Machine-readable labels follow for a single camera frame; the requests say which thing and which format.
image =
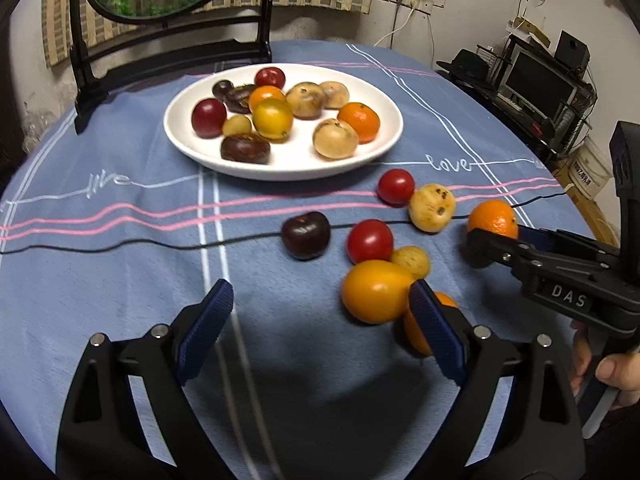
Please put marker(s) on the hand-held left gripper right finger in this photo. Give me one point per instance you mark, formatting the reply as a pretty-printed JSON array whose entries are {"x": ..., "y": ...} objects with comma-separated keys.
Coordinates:
[{"x": 440, "y": 335}]

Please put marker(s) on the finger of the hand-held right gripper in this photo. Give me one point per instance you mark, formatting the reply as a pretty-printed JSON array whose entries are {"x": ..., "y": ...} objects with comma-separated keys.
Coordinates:
[
  {"x": 535, "y": 237},
  {"x": 500, "y": 250}
]

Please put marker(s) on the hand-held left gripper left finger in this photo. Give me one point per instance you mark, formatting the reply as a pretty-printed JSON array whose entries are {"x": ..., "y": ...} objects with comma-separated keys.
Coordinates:
[{"x": 205, "y": 330}]

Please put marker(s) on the orange tangerine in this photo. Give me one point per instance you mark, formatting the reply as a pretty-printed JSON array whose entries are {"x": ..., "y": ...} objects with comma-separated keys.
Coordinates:
[
  {"x": 360, "y": 122},
  {"x": 492, "y": 216}
]

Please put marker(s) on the large oblong orange tomato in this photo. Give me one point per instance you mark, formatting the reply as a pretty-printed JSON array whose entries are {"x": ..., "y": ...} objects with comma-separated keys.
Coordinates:
[{"x": 375, "y": 291}]

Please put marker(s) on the small yellow green pepino melon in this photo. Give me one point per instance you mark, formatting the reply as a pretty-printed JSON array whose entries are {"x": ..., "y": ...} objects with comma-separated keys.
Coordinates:
[{"x": 411, "y": 261}]

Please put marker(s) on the pale yellow pepino melon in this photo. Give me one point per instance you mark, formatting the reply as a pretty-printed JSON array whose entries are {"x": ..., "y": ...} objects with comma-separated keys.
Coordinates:
[
  {"x": 335, "y": 93},
  {"x": 432, "y": 207}
]

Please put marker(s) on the red tomato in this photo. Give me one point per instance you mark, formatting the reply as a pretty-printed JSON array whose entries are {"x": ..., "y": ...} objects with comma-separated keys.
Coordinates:
[
  {"x": 270, "y": 77},
  {"x": 370, "y": 241},
  {"x": 208, "y": 118},
  {"x": 396, "y": 186}
]

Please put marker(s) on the dark brown ribbed tomato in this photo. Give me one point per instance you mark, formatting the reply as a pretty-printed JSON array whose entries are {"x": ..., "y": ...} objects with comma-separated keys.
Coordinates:
[
  {"x": 245, "y": 149},
  {"x": 239, "y": 103}
]

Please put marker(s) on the white oval plate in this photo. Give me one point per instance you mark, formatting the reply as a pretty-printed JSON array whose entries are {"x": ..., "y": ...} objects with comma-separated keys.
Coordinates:
[{"x": 300, "y": 166}]

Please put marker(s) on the tiny yellow pepino melon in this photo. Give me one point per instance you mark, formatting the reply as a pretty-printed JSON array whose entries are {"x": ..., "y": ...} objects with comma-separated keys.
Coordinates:
[{"x": 236, "y": 125}]

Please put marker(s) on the green yellow tomato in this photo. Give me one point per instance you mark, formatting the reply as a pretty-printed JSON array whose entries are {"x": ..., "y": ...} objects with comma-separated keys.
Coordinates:
[{"x": 272, "y": 120}]

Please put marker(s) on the small dark purple tomato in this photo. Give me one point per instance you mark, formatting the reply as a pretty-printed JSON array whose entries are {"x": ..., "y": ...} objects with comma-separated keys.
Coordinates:
[{"x": 221, "y": 88}]

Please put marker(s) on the person's right hand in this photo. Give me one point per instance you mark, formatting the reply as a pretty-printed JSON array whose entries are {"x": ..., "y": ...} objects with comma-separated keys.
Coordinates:
[{"x": 620, "y": 375}]

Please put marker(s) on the white plastic bucket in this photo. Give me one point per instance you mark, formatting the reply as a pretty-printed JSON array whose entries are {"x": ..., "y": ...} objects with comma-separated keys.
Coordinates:
[{"x": 592, "y": 165}]

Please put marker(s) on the blue printed tablecloth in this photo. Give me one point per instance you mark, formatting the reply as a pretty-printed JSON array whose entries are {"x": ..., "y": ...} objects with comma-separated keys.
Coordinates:
[{"x": 125, "y": 280}]

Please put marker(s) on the black computer desk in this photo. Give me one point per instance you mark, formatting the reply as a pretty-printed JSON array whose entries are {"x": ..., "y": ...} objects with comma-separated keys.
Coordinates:
[{"x": 500, "y": 100}]

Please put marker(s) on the black computer monitor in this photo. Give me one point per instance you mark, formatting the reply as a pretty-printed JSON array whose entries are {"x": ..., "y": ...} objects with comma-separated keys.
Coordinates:
[{"x": 542, "y": 82}]

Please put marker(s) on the black hat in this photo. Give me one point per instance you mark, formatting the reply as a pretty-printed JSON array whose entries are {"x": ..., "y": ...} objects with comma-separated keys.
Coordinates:
[{"x": 467, "y": 64}]

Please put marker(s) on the black speaker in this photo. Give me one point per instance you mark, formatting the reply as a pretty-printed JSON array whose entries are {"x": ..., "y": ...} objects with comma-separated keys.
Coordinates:
[{"x": 572, "y": 50}]

